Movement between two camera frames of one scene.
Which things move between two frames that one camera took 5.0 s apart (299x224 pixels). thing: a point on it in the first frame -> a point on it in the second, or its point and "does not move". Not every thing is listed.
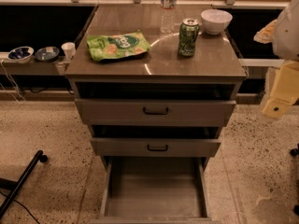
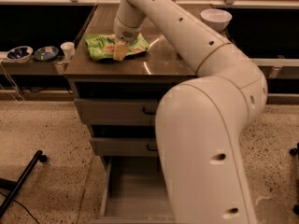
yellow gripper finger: x=284 y=91 -> x=127 y=35
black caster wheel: x=294 y=151 does not move
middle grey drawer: x=152 y=147 does not move
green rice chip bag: x=117 y=45 does not move
